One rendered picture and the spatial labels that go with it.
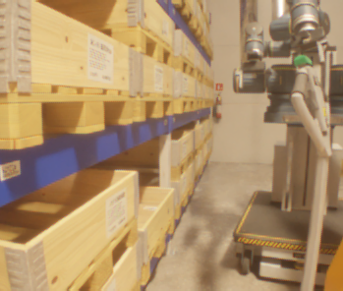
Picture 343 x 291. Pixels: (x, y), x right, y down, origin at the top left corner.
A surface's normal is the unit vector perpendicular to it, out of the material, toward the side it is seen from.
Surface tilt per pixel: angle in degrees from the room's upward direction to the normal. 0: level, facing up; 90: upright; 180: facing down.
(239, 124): 90
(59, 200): 90
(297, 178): 90
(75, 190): 90
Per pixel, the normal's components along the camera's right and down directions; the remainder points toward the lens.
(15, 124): 0.55, 0.12
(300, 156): -0.39, 0.13
